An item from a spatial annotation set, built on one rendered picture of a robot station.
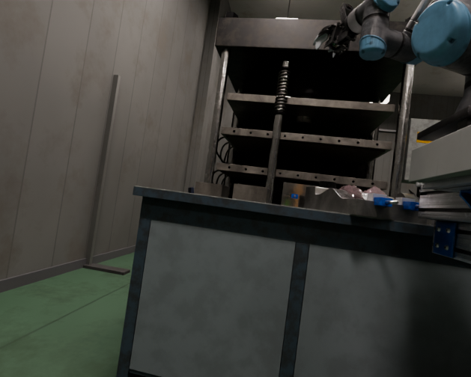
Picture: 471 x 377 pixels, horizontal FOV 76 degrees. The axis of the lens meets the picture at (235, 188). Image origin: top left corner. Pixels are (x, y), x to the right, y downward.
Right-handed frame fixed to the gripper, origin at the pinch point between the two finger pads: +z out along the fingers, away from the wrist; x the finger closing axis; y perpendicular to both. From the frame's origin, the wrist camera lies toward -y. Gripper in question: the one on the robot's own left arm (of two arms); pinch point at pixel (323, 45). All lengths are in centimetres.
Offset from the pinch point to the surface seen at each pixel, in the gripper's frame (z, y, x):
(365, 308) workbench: -15, 94, 34
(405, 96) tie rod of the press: 39, -21, 80
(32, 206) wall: 142, 106, -120
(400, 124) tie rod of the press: 39, -4, 82
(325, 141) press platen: 64, 13, 49
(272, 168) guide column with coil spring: 74, 40, 23
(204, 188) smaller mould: 34, 66, -24
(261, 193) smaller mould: 17, 62, -2
